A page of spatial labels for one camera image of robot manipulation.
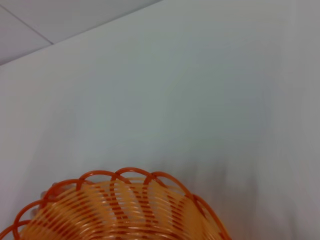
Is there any orange woven plastic basket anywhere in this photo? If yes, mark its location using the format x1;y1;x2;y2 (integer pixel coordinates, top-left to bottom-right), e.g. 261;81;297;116
0;166;233;240

